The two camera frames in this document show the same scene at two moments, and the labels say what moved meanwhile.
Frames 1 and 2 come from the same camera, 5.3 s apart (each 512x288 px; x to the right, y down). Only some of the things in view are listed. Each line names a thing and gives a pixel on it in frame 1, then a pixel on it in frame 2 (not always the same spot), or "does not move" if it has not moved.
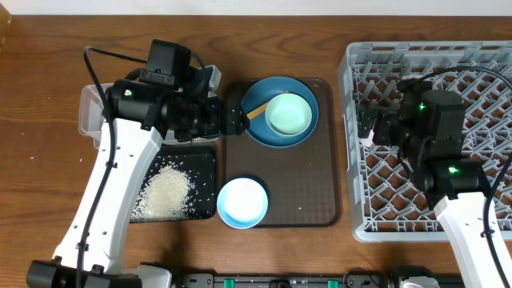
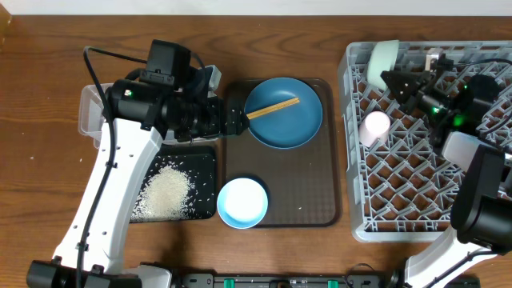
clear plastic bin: (92, 112) does not move
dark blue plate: (264, 90) does not move
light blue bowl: (242, 203) does not move
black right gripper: (387, 117) -> (415, 85)
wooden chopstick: (258, 111) -> (273, 110)
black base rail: (309, 280) does not move
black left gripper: (210, 110) does not move
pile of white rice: (163, 197) does not move
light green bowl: (288, 114) -> (382, 59)
